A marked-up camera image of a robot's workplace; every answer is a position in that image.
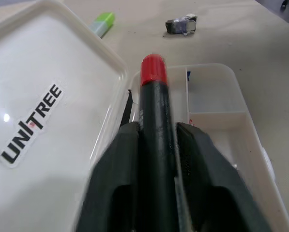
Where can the black object at table edge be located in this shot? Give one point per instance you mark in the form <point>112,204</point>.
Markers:
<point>284,4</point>

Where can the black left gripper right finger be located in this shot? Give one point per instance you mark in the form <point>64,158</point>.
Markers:
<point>207,169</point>

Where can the green eraser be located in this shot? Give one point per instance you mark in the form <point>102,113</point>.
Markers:
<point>103,24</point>

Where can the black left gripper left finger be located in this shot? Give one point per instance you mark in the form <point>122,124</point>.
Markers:
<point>115,169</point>

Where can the white plastic pencil case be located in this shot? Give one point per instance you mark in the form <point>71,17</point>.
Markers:
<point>50,96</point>

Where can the black marker with red cap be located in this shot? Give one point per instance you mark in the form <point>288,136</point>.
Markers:
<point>155,125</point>

